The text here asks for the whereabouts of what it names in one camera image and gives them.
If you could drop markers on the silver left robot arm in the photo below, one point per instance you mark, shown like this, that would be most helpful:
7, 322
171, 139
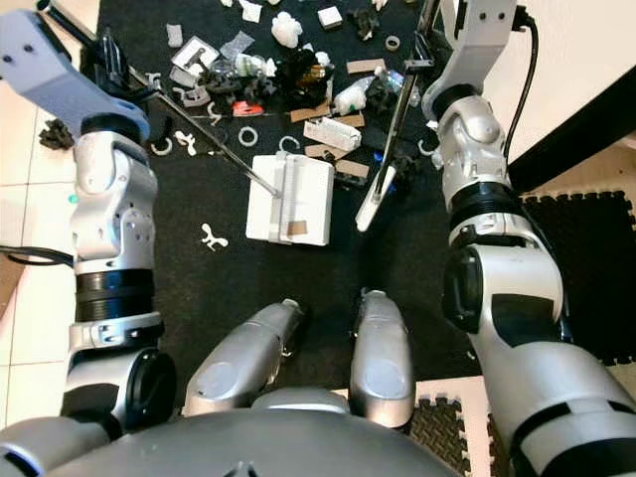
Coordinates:
104, 219

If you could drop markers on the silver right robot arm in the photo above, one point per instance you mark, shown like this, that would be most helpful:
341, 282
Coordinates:
507, 298

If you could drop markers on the clear plastic bottle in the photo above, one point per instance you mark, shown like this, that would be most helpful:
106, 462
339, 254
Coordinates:
393, 81

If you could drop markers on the brown cardboard piece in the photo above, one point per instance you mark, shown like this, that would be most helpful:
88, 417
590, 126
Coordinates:
323, 152
366, 65
353, 168

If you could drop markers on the white scrap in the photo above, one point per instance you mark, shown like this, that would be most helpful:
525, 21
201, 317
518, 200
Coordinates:
250, 11
175, 36

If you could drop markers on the clear plastic bag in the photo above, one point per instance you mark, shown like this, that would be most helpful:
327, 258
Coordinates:
351, 96

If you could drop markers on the black spiky plastic toy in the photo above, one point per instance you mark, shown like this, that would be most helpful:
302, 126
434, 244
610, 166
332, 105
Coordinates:
56, 134

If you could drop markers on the small white box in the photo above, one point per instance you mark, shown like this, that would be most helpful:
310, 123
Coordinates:
329, 17

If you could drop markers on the red packet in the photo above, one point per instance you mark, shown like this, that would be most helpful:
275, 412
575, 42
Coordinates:
246, 107

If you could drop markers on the clear plastic wrap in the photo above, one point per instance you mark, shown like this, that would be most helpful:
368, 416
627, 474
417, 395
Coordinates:
238, 44

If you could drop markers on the clear bag with green print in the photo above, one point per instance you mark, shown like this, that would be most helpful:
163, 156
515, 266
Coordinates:
253, 66

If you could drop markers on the white labelled carton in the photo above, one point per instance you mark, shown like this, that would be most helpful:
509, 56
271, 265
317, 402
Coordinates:
332, 134

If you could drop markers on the dark brown bottle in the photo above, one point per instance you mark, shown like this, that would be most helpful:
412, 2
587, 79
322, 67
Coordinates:
300, 70

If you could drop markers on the long brown cardboard strip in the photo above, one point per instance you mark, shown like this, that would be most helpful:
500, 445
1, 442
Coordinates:
308, 113

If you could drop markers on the white fluffy wad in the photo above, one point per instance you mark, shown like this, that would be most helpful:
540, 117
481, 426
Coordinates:
286, 30

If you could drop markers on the white bone-shaped piece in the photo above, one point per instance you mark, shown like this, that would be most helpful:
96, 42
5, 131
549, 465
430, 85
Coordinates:
214, 237

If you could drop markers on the black foam puzzle mat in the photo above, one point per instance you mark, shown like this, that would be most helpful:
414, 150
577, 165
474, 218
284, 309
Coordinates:
586, 248

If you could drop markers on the silver left robot leg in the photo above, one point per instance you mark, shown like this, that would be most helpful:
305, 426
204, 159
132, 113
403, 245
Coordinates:
238, 368

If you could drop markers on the silver robot leg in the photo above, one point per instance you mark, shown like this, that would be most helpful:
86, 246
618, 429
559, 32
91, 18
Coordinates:
238, 368
383, 368

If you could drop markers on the silver right robot leg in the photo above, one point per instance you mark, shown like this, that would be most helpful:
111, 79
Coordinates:
383, 368

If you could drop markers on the silver robot torso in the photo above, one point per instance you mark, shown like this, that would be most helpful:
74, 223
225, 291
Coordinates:
278, 447

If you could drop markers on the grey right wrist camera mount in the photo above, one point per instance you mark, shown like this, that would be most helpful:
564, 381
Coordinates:
482, 40

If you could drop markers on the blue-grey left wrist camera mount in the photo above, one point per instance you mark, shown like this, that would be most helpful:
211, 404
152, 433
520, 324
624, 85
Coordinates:
50, 70

